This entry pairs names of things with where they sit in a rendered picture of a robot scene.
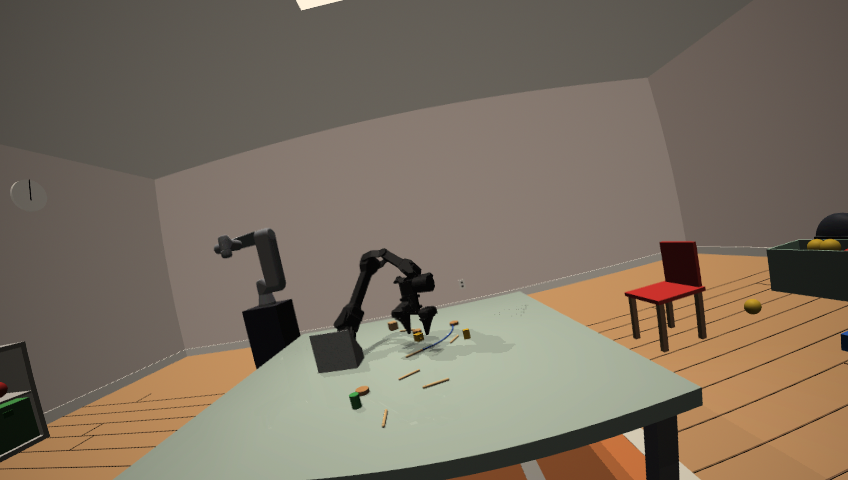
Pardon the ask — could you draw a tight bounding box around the green cylinder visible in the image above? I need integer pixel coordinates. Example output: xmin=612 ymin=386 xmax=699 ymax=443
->
xmin=349 ymin=392 xmax=362 ymax=410

